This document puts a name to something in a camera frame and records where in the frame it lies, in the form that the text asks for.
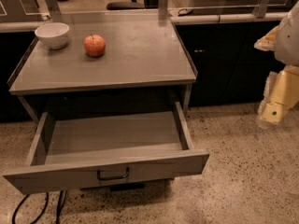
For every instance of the red apple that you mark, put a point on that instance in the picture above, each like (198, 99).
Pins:
(94, 45)

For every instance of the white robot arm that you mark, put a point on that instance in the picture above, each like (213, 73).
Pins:
(287, 39)

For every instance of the white ceramic bowl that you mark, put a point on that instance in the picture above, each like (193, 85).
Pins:
(53, 35)

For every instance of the grey top drawer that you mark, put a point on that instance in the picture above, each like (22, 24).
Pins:
(107, 151)

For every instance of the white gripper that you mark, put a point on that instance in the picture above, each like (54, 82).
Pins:
(289, 41)

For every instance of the black office chair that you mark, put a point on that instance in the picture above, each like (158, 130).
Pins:
(124, 5)

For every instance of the dark counter cabinet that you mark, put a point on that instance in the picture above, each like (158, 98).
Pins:
(230, 70)

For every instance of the grey drawer cabinet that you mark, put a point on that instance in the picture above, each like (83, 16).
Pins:
(144, 69)

